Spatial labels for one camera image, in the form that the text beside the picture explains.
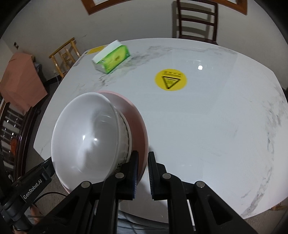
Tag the yellow rectangular label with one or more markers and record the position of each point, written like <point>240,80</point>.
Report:
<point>96,49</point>

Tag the white ribbed bowl blue print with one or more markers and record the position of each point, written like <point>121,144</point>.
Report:
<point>90,134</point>

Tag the dark wooden bench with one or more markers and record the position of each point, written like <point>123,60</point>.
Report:
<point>16,130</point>

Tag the yellow warning sticker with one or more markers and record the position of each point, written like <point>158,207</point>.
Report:
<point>171,80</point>

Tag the dark wooden chair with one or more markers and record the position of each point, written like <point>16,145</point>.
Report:
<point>195,20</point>

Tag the green tissue pack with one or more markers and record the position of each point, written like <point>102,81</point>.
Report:
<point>110,57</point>

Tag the person's left hand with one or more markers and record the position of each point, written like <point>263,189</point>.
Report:
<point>34,216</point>

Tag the light bamboo chair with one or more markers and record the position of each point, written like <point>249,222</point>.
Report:
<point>65,57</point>

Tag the pink bowl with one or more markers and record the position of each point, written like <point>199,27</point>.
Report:
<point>135,125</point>

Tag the wooden framed window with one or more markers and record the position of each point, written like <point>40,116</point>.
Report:
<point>95,6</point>

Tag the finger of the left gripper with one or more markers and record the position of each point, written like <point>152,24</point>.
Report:
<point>44,170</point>

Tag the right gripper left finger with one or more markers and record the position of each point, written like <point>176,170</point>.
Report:
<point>127,177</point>

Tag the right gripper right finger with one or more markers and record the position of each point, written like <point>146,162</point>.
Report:
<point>163,185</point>

